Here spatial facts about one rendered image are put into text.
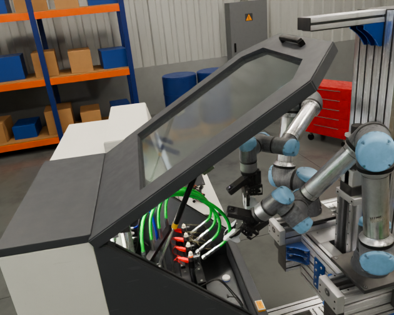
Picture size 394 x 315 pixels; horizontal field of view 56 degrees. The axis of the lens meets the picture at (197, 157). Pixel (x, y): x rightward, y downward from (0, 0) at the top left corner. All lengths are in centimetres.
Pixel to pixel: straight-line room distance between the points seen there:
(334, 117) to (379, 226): 429
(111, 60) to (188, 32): 207
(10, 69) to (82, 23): 175
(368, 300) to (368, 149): 72
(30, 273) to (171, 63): 696
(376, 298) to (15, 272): 137
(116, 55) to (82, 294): 558
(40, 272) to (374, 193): 110
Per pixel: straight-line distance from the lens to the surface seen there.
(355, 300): 174
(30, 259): 127
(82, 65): 662
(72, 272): 128
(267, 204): 145
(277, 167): 201
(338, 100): 556
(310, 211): 203
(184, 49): 800
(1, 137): 702
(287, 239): 205
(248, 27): 807
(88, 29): 776
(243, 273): 181
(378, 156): 130
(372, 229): 146
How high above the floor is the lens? 211
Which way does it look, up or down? 22 degrees down
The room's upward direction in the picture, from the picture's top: 6 degrees counter-clockwise
